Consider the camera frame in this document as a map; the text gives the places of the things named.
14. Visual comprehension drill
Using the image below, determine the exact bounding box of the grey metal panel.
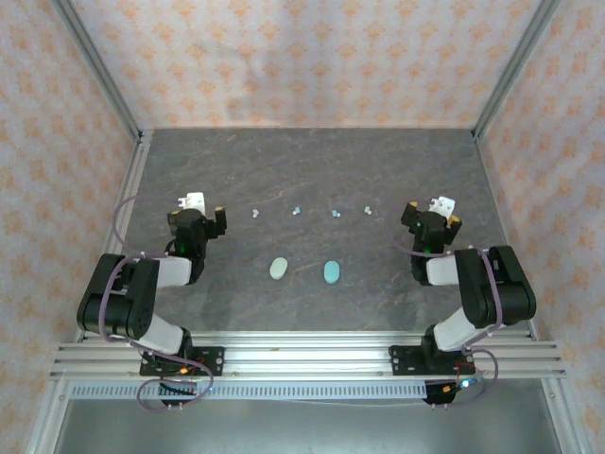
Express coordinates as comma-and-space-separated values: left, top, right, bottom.
56, 396, 563, 454

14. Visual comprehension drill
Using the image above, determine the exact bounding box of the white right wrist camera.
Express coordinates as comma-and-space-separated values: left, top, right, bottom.
427, 195, 457, 219

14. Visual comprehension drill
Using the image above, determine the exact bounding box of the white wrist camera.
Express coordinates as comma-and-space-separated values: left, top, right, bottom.
178, 191, 208, 215
427, 195, 457, 219

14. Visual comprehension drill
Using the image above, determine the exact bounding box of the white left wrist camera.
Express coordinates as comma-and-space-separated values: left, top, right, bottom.
178, 191, 208, 215

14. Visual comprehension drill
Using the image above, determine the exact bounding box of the thin aluminium table edge rail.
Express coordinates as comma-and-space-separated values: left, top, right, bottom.
471, 130, 540, 341

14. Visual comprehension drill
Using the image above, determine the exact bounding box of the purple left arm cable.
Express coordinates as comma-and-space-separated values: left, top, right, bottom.
100, 194, 215, 411

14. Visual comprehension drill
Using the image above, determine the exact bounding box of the wide aluminium table edge rail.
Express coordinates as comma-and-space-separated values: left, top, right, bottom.
78, 130, 155, 341

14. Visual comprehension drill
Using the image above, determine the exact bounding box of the wide aluminium mounting rail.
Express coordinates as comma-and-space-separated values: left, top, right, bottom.
49, 330, 568, 379

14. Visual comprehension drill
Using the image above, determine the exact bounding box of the aluminium frame post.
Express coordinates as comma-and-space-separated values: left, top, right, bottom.
51, 0, 143, 141
472, 0, 562, 141

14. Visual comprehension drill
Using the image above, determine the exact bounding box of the slotted grey cable duct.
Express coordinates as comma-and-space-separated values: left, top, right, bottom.
68, 380, 429, 401

